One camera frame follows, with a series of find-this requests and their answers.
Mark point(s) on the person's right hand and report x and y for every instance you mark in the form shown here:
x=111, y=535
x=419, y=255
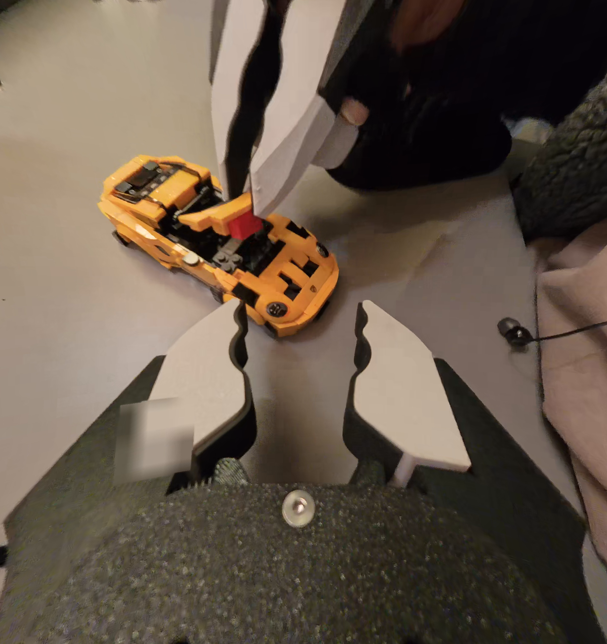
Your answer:
x=424, y=20

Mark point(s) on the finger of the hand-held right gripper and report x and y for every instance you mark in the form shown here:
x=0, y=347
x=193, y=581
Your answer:
x=228, y=60
x=298, y=75

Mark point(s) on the red orange lego sub-assembly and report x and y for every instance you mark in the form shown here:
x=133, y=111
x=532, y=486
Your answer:
x=243, y=227

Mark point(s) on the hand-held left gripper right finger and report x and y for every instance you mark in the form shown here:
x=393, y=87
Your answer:
x=409, y=397

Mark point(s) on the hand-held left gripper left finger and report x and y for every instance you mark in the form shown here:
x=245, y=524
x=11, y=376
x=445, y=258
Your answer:
x=203, y=377

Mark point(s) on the beige sweatshirt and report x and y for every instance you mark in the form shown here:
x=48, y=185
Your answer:
x=585, y=427

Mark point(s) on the yellow lego car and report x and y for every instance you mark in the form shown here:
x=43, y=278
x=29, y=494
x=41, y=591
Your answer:
x=313, y=294

